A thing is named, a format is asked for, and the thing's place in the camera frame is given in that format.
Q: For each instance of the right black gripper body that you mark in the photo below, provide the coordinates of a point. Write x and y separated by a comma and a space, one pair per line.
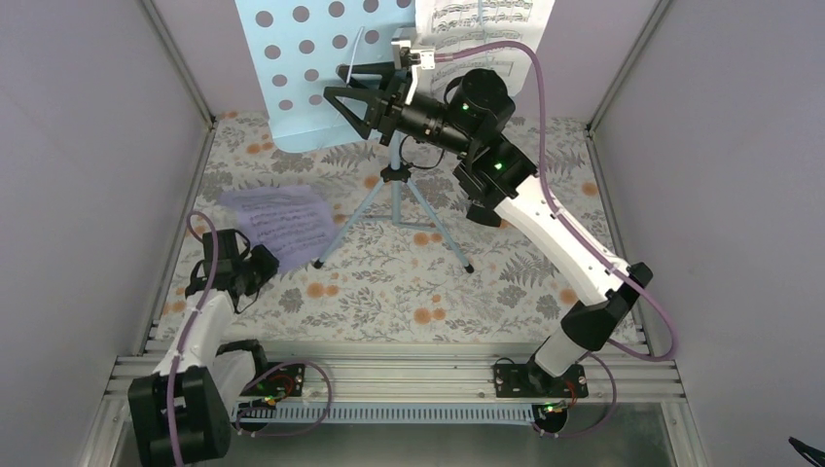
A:
386, 118

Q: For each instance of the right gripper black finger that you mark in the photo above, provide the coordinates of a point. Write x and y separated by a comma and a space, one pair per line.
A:
361, 124
367, 75

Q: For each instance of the black metronome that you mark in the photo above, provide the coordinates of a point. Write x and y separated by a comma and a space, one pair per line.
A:
483, 216

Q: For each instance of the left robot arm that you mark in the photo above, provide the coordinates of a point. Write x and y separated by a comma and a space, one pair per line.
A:
181, 411

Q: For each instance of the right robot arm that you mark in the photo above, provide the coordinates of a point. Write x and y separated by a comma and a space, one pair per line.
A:
500, 178

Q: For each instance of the white sheet music page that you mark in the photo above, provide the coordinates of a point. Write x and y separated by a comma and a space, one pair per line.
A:
454, 26

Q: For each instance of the floral patterned mat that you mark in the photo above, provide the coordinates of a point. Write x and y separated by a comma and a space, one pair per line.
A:
439, 277

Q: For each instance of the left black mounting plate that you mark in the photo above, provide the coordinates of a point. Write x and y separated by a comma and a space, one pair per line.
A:
285, 382

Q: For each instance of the black mounting plate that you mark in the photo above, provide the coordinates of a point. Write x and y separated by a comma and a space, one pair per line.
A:
285, 382
516, 381

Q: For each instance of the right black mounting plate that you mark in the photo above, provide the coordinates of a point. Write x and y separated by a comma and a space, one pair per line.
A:
516, 381

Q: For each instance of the black object at corner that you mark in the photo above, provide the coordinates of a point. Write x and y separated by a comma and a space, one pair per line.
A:
814, 456

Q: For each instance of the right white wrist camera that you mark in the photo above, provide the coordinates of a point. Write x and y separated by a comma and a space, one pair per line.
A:
412, 56

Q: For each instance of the aluminium rail base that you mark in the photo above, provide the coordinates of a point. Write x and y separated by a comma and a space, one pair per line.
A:
396, 372

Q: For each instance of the light blue cable duct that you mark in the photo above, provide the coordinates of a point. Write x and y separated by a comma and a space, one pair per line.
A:
390, 413

